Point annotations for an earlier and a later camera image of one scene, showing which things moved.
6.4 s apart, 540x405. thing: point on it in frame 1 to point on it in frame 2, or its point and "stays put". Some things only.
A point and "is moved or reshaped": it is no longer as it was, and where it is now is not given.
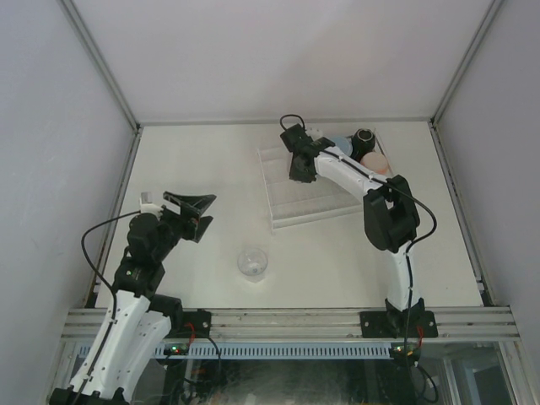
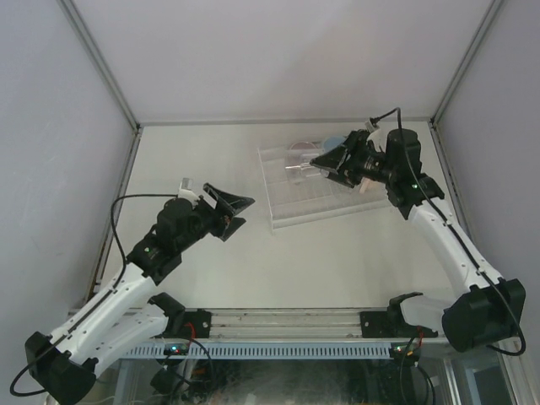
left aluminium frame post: x=101 y=62 stays put
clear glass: x=252 y=262 is moved or reshaped
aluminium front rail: x=309 y=326 stays put
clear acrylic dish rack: x=290 y=202 stays put
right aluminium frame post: x=493 y=10 stays put
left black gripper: x=180 y=218 to x=217 y=216
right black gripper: x=302 y=170 to x=352 y=156
